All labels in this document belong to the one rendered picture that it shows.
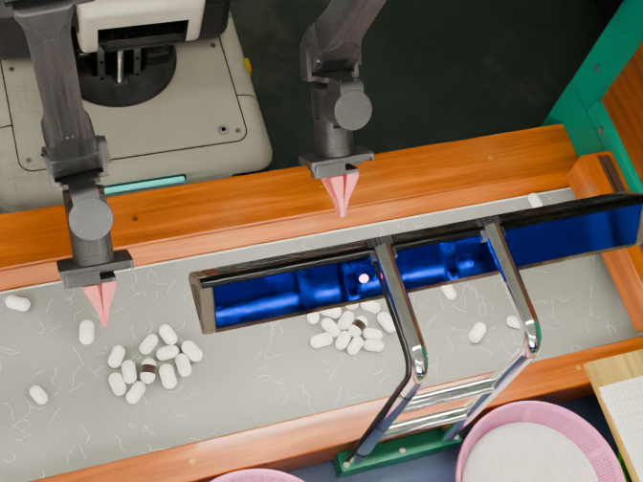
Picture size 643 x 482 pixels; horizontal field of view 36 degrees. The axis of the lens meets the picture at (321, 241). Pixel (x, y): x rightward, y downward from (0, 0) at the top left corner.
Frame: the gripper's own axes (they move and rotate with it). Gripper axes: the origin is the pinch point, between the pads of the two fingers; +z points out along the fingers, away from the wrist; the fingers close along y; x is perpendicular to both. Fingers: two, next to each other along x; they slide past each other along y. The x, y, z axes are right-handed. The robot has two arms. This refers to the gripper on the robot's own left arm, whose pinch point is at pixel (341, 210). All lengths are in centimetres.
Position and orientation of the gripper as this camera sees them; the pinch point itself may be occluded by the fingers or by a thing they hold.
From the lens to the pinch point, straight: 154.5
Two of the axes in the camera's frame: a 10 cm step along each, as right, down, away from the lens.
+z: 0.9, 9.5, 3.0
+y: 9.4, -1.8, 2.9
